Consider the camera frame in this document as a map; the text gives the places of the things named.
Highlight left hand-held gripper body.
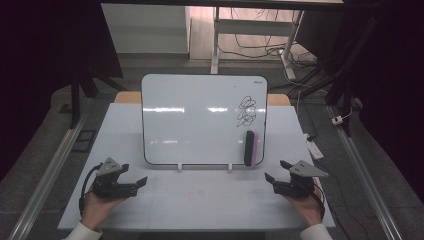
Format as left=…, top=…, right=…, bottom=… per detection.
left=92, top=157, right=139, bottom=200

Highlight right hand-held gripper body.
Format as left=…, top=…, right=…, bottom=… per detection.
left=273, top=159, right=330, bottom=199

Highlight person's left hand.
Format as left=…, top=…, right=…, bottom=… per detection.
left=80, top=191, right=130, bottom=232

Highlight person's right hand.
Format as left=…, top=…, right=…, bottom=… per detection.
left=283, top=177, right=325, bottom=229

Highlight white power strip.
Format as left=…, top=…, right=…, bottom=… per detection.
left=304, top=133, right=325, bottom=161

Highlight black and purple eraser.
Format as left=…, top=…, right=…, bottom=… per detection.
left=243, top=130, right=260, bottom=167

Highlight black floor plate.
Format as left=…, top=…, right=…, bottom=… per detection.
left=71, top=129, right=98, bottom=154

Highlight white whiteboard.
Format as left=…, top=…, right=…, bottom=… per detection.
left=140, top=73, right=269, bottom=167

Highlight wooden board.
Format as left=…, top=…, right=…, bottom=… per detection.
left=114, top=91, right=292, bottom=107

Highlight black metal stand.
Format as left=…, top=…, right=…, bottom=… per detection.
left=59, top=59, right=128, bottom=130
left=288, top=9, right=388, bottom=138

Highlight dark curtain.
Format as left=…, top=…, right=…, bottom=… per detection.
left=0, top=0, right=125, bottom=183
left=343, top=0, right=424, bottom=204

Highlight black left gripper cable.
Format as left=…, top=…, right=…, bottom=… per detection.
left=78, top=162, right=103, bottom=218

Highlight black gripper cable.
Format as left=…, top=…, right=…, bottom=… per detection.
left=78, top=162, right=103, bottom=218
left=312, top=182, right=327, bottom=222

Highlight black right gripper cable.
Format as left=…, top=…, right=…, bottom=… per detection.
left=312, top=182, right=327, bottom=222

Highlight aluminium rail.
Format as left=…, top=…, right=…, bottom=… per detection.
left=7, top=112, right=88, bottom=240
left=325, top=105, right=405, bottom=240

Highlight black floor cables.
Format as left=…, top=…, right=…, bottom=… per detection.
left=218, top=8, right=319, bottom=69

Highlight white desk frame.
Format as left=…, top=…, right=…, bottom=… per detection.
left=210, top=6, right=305, bottom=81

